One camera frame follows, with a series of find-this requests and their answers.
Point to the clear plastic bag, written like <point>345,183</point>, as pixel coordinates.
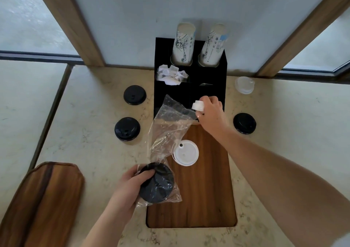
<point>166,129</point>

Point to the wooden window post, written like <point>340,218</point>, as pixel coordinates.
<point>71,22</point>
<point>303,30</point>

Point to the person's right hand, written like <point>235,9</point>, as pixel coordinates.
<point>213,118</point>

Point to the translucent white cup lid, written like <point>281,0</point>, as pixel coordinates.
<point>245,85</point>

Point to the stack of blue-marked paper cups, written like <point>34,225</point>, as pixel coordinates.
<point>212,45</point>

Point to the person's right thumb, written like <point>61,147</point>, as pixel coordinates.
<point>200,116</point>

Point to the stack of black cup lids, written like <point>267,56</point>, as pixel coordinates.
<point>157,184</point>

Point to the wooden tray with dark stripe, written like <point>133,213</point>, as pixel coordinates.
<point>41,205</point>

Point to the dark window rail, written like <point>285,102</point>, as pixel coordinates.
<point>314,73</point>
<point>41,56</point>

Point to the person's left forearm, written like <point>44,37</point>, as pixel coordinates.
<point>109,229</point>

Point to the person's left thumb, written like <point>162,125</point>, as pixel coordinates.
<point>146,174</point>

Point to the person's left hand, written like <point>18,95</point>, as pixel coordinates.
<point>123,192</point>

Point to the black cup organizer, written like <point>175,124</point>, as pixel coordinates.
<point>164,96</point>

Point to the black cup lid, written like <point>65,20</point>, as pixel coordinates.
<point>134,95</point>
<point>244,123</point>
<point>127,129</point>

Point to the stack of printed paper cups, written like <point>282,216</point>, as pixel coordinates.
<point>183,44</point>

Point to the person's right forearm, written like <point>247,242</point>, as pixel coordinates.
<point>279,181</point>

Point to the pile of white packets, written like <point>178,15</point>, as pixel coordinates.
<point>172,74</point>

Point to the rectangular wooden board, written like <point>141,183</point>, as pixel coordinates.
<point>202,194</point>

